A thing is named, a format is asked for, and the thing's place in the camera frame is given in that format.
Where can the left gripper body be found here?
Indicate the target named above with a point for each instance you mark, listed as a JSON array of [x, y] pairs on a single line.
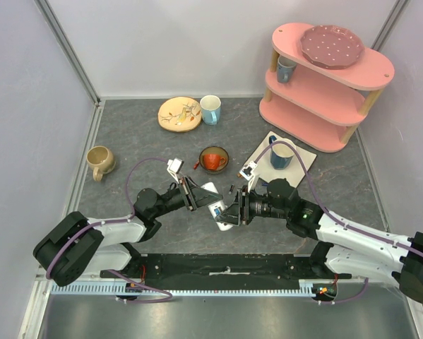
[[186, 193]]

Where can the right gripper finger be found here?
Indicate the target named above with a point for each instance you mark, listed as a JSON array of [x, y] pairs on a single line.
[[228, 219], [232, 210]]

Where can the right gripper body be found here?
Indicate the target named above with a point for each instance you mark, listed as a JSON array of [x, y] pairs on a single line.
[[243, 206]]

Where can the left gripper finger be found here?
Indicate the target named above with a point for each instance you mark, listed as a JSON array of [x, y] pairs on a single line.
[[198, 193], [203, 201]]

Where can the white remote control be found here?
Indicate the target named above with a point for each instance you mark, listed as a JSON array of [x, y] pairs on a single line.
[[223, 227]]

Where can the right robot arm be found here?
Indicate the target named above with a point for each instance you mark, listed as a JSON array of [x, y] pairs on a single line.
[[344, 247]]

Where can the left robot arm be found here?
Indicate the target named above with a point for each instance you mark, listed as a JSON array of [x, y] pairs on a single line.
[[79, 245]]

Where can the orange cup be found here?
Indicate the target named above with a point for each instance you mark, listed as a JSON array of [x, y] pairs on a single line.
[[212, 161]]

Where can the brown patterned bowl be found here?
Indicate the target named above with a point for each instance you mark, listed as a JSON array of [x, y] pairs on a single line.
[[216, 150]]

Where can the dark blue mug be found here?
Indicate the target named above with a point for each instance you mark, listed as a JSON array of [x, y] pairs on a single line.
[[281, 155]]

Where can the yellow floral plate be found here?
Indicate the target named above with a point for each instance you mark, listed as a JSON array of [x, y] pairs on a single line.
[[179, 114]]

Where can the light blue mug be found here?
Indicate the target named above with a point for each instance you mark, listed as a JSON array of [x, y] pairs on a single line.
[[210, 109]]

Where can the beige ceramic mug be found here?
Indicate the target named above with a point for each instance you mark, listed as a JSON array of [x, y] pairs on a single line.
[[101, 161]]

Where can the pink three-tier shelf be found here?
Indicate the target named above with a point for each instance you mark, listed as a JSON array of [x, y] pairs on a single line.
[[321, 107]]

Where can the blue mug on shelf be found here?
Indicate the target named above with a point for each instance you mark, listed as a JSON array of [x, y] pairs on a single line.
[[285, 69]]

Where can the mauve polka dot plate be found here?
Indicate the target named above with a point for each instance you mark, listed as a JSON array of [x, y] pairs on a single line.
[[331, 47]]

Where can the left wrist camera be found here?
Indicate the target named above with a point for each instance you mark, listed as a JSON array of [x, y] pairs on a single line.
[[174, 167]]

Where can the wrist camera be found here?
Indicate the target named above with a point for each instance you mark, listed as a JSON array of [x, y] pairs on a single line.
[[174, 167], [249, 173]]

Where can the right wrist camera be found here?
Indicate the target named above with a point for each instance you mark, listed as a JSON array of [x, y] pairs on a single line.
[[249, 173]]

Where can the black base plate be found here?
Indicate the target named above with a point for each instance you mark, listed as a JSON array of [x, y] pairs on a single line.
[[181, 271]]

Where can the slotted cable duct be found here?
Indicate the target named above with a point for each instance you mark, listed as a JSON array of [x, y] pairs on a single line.
[[124, 289]]

